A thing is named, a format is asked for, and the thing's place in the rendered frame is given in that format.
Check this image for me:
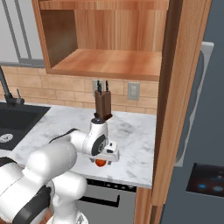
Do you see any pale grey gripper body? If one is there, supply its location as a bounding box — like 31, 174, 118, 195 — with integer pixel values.
87, 146, 121, 164

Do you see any red apple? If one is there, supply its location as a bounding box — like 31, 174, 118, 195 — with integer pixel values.
94, 158, 108, 168

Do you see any wooden base cabinet panel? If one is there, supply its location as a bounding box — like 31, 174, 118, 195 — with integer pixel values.
133, 186, 153, 224

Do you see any wooden cabinet door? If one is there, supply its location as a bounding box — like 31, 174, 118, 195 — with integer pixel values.
150, 0, 214, 224

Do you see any grey dishwasher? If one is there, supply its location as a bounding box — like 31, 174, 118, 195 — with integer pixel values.
76, 178, 138, 224

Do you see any brown knife block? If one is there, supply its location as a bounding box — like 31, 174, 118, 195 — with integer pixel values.
94, 89, 114, 122

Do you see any dark grey fridge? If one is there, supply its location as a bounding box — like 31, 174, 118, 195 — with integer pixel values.
159, 0, 224, 224

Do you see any black sink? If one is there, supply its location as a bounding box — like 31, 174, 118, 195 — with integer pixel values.
0, 101, 53, 152

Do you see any black tap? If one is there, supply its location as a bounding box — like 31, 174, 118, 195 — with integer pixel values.
0, 66, 26, 108

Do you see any black dishwasher handle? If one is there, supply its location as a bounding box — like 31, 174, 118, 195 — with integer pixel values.
78, 194, 122, 209

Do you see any grey wall outlet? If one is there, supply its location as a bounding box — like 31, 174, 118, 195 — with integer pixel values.
92, 79, 105, 95
127, 80, 141, 102

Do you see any open wooden wall cabinet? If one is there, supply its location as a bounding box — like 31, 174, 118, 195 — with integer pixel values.
31, 0, 171, 82

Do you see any pale grey fridge handle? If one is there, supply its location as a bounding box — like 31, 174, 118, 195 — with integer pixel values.
174, 41, 215, 168

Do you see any window with grey frame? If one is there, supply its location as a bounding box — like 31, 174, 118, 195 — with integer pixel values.
0, 0, 46, 67

